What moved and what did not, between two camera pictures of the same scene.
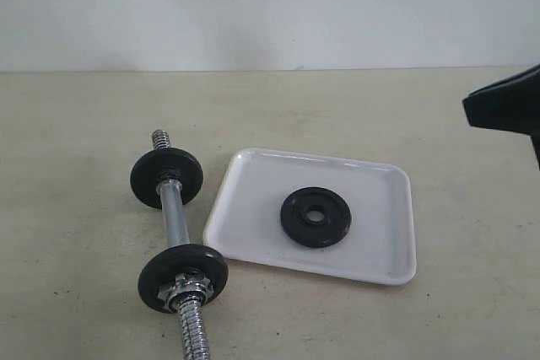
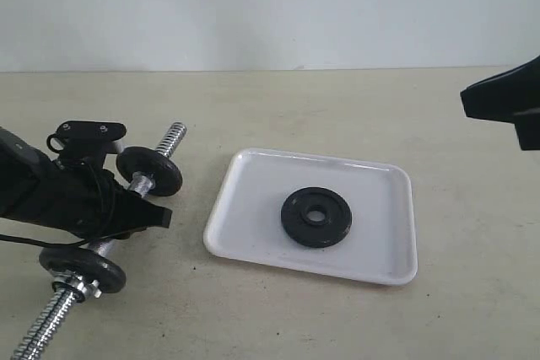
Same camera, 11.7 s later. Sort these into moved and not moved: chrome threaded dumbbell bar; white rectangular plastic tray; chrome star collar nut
Moved: chrome threaded dumbbell bar; chrome star collar nut
Not moved: white rectangular plastic tray
